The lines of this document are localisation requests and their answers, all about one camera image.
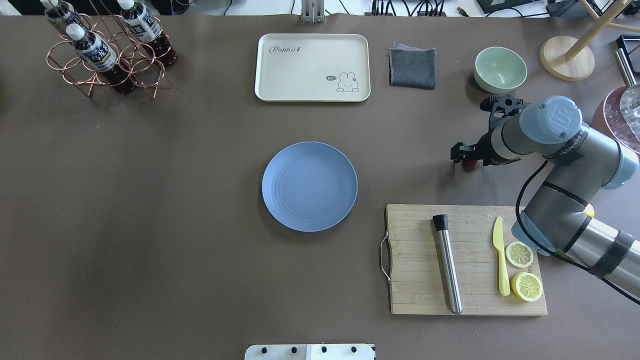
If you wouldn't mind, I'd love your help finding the lemon half lower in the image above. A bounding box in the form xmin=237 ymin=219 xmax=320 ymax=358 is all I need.
xmin=510 ymin=272 xmax=544 ymax=302

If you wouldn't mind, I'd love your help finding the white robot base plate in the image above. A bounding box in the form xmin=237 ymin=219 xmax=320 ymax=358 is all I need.
xmin=244 ymin=342 xmax=377 ymax=360

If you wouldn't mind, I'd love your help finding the pink ice bucket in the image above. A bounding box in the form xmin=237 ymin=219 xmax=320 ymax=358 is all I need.
xmin=590 ymin=85 xmax=640 ymax=154

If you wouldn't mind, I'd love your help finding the steel muddler black tip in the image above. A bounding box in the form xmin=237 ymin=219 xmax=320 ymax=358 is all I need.
xmin=432 ymin=214 xmax=464 ymax=315

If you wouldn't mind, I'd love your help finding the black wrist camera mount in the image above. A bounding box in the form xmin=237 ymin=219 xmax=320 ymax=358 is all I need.
xmin=478 ymin=94 xmax=531 ymax=133

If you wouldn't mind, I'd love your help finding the wooden stand with base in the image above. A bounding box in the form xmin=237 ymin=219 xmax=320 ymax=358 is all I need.
xmin=539 ymin=0 xmax=640 ymax=82

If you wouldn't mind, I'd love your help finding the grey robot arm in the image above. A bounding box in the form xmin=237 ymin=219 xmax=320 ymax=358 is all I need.
xmin=450 ymin=95 xmax=639 ymax=303

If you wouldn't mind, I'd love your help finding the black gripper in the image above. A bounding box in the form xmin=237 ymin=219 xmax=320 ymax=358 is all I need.
xmin=450 ymin=132 xmax=521 ymax=166

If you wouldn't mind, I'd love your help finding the green bowl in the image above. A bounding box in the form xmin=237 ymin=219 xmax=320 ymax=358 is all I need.
xmin=473 ymin=47 xmax=528 ymax=94

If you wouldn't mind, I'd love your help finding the grey folded cloth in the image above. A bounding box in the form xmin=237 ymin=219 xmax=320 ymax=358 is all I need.
xmin=388 ymin=43 xmax=438 ymax=90

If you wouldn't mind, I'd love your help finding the copper wire bottle rack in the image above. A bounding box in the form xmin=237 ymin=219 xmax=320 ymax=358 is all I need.
xmin=46 ymin=0 xmax=173 ymax=98

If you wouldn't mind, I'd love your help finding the dark drink bottle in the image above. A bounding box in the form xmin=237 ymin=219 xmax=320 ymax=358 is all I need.
xmin=40 ymin=0 xmax=92 ymax=39
xmin=118 ymin=0 xmax=178 ymax=68
xmin=65 ymin=23 xmax=137 ymax=94

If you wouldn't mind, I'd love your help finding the dark drink bottle front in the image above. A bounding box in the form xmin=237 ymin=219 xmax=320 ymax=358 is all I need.
xmin=65 ymin=23 xmax=137 ymax=94

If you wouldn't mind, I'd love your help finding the lemon slice upper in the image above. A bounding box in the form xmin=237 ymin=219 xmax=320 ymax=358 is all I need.
xmin=505 ymin=241 xmax=534 ymax=269

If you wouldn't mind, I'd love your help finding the yellow plastic knife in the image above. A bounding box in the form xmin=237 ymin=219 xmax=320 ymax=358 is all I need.
xmin=492 ymin=216 xmax=511 ymax=297

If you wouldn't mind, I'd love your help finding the cream rabbit tray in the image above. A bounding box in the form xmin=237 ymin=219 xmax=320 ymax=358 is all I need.
xmin=254 ymin=33 xmax=371 ymax=102

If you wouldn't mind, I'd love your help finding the red strawberry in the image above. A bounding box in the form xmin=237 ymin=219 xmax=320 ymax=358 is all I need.
xmin=462 ymin=161 xmax=478 ymax=172

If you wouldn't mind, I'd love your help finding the dark drink bottle right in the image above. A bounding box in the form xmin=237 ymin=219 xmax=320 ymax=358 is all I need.
xmin=118 ymin=0 xmax=178 ymax=68

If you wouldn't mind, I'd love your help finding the metal ice scoop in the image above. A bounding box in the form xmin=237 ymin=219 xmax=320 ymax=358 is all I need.
xmin=614 ymin=48 xmax=640 ymax=141

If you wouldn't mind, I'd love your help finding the dark drink bottle left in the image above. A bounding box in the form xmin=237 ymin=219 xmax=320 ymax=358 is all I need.
xmin=40 ymin=0 xmax=92 ymax=39

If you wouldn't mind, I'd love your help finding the blue round plate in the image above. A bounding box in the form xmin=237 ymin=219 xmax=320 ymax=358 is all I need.
xmin=261 ymin=141 xmax=359 ymax=232

